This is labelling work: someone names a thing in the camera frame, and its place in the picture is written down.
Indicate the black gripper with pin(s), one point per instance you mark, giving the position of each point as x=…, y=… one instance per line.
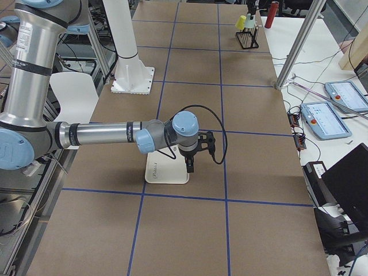
x=188, y=154

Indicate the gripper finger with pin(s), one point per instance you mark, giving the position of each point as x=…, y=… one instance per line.
x=252, y=8

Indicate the pale green cup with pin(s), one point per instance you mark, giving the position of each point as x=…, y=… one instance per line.
x=250, y=21

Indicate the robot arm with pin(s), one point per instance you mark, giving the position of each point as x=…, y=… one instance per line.
x=26, y=136

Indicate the yellow cup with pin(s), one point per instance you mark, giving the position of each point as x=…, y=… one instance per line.
x=240, y=23

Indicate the cream rabbit tray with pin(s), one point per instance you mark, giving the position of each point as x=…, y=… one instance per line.
x=160, y=169

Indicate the red bottle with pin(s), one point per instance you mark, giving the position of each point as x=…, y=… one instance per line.
x=271, y=14

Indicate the far teach pendant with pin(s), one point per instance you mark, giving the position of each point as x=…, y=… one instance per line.
x=347, y=94

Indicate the teach pendant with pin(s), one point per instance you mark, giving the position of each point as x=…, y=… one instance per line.
x=324, y=121
x=347, y=94

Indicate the white chair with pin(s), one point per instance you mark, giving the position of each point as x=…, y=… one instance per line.
x=77, y=96

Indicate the near teach pendant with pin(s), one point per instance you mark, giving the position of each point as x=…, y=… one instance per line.
x=324, y=121

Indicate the black box device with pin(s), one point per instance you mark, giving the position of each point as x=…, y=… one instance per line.
x=315, y=184

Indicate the black laptop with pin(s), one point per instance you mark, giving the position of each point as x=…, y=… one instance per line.
x=347, y=182

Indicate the black wire cup rack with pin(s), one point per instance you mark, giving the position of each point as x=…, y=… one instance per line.
x=248, y=37

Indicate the aluminium frame post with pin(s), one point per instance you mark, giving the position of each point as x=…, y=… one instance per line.
x=302, y=35

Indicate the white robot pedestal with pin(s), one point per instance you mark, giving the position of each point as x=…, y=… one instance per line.
x=131, y=75

